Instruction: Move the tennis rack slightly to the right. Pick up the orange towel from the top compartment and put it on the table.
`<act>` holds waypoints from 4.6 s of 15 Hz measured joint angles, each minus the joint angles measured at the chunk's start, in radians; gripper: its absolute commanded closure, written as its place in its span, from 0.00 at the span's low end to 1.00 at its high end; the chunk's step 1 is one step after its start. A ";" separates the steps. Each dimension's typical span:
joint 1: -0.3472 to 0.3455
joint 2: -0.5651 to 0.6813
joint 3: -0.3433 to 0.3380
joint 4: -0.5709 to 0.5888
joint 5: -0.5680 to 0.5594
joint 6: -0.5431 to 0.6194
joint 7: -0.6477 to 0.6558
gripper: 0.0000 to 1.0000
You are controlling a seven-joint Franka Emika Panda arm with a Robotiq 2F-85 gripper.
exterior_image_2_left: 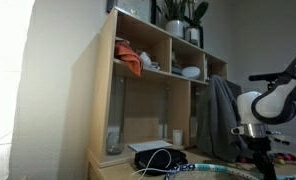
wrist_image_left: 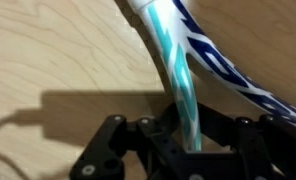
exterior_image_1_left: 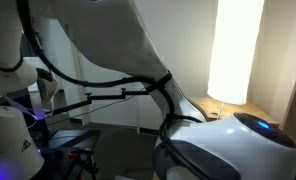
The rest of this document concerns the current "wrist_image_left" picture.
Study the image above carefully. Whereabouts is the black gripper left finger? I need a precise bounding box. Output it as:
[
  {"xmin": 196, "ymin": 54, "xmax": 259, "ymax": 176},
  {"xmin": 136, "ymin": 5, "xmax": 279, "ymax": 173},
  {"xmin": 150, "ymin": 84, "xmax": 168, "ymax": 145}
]
[{"xmin": 69, "ymin": 103, "xmax": 189, "ymax": 180}]

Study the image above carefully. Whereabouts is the white blue teal tennis racket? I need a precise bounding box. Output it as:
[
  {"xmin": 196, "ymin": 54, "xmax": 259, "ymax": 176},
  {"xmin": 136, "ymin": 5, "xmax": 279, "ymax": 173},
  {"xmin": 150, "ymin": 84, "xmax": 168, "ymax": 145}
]
[{"xmin": 114, "ymin": 0, "xmax": 296, "ymax": 153}]

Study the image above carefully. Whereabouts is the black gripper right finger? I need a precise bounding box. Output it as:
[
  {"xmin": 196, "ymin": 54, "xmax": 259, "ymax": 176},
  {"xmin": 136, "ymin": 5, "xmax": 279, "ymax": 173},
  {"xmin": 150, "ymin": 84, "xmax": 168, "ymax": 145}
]
[{"xmin": 196, "ymin": 103, "xmax": 296, "ymax": 180}]

